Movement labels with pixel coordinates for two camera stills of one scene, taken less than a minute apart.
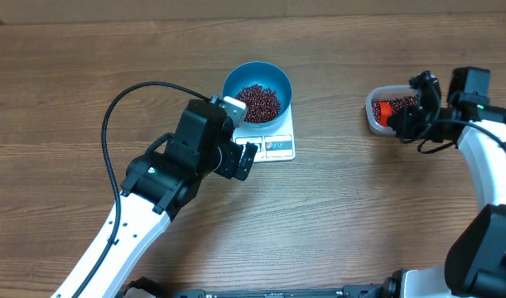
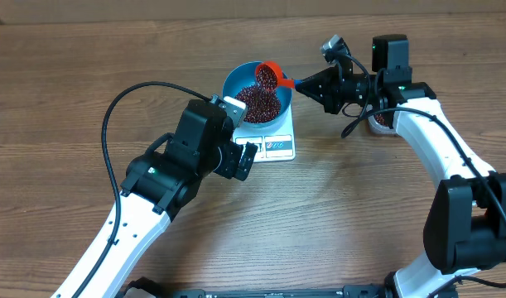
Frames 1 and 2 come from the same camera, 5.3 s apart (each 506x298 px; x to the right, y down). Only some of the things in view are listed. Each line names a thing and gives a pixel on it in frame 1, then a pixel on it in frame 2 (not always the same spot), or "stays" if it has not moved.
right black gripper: [403, 129] → [328, 94]
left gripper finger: [246, 161] stays
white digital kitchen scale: [275, 143] stays
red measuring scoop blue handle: [385, 110] → [268, 76]
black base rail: [142, 288] stays
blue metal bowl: [267, 74] stays
